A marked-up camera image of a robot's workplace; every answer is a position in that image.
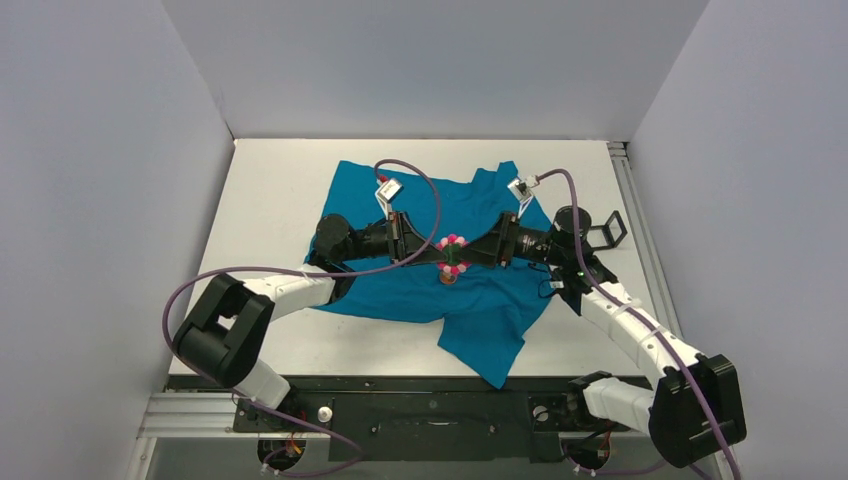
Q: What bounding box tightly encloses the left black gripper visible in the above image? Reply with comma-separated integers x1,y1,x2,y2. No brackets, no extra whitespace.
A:
341,212,449,268

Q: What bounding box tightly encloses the blue t-shirt garment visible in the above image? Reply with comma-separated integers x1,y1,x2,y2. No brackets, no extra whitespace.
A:
326,161,550,387

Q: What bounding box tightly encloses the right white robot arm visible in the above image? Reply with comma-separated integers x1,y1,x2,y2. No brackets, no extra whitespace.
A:
459,206,747,468

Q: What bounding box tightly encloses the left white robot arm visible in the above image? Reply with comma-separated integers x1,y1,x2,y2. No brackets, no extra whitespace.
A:
173,212,447,430

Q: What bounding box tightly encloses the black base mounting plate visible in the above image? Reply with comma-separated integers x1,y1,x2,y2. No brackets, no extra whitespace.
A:
165,374,698,464

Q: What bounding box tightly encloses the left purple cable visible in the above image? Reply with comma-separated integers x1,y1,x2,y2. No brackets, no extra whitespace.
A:
161,158,444,479

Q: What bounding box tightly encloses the purple cable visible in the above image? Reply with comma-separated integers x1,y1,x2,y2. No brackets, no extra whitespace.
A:
529,168,743,480
161,158,444,479

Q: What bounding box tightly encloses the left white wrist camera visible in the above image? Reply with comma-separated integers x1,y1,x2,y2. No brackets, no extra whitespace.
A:
375,177,403,217

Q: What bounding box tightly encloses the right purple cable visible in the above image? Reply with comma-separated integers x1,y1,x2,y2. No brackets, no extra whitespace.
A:
529,168,743,480

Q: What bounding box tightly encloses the black square frame stand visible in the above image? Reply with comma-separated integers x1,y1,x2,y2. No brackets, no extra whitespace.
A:
585,210,629,251

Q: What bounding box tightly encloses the aluminium side rail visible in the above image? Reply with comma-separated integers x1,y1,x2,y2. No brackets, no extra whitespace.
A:
607,141,682,336

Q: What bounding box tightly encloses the aluminium front rail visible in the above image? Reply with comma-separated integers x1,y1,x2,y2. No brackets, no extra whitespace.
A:
137,390,734,440

